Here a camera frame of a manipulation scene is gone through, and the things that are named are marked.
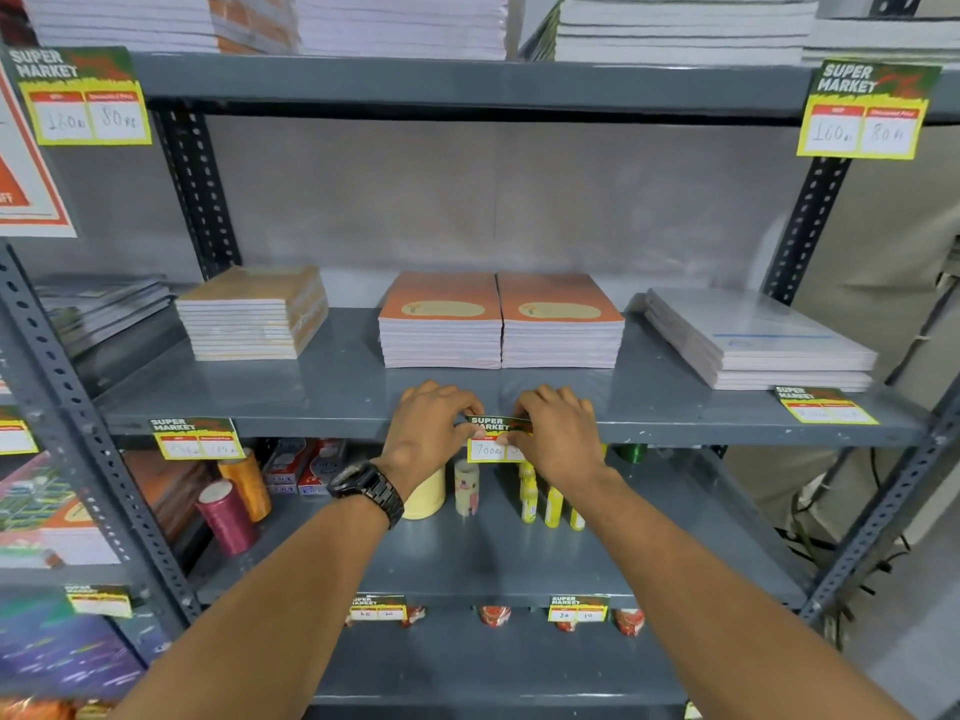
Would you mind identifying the person's left hand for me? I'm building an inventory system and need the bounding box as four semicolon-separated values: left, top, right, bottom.
372;380;486;505

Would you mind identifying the person's right hand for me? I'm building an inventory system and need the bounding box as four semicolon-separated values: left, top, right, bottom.
504;385;628;511

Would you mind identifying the green yellow price tag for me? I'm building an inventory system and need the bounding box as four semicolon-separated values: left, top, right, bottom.
774;385;880;427
795;58;943;161
546;595;610;624
0;415;39;457
348;595;409;624
147;417;247;463
8;45;153;148
63;583;134;620
465;414;536;466

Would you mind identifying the person's left forearm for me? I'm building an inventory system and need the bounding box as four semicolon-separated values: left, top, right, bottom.
111;493;408;720

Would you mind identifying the person's right forearm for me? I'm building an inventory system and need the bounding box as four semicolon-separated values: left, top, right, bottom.
558;470;915;720

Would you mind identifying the white tape roll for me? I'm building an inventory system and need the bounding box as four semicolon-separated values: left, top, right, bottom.
453;457;482;519

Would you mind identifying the yellow tape roll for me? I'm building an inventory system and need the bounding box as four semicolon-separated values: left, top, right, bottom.
401;466;448;521

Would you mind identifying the black wristwatch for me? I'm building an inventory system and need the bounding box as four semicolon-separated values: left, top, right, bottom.
326;460;407;531

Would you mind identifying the stack of orange cover notebooks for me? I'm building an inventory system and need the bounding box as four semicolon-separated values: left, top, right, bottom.
495;271;627;370
377;271;504;370

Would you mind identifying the grey slotted metal rack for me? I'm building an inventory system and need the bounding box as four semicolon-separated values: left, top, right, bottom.
97;48;960;720
0;239;205;706

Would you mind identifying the red playing card box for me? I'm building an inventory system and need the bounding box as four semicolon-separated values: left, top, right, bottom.
261;438;308;495
297;439;348;496

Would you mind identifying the orange thread spool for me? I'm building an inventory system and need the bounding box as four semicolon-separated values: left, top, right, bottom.
216;450;273;524

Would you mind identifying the stack of tan cover notebooks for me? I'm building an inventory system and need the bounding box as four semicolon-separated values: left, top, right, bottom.
175;264;330;362

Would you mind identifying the maroon thread spool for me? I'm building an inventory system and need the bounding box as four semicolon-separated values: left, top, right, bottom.
194;478;261;558

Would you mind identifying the stack of white wrapped notebooks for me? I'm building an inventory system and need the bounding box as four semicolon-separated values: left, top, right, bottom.
643;286;879;393

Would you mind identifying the stack of grey magazines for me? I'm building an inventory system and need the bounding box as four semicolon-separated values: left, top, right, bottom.
33;274;174;359

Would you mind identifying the stack of colourful picture books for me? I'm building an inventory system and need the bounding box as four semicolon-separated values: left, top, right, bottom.
0;450;212;570

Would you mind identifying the tall stack of white notebooks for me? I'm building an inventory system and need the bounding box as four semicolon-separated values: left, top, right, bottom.
18;0;219;54
528;0;819;67
801;17;960;69
293;0;512;61

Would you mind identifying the stack of purple picture books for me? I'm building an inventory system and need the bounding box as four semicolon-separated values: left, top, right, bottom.
0;592;148;703

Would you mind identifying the stack of orange spine notebooks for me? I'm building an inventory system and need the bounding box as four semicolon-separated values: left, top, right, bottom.
207;0;302;56

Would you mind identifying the red white poster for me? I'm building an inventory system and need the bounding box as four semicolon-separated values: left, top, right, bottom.
0;63;79;240

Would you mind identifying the black cable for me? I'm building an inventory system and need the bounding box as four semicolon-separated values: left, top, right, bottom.
787;277;960;597

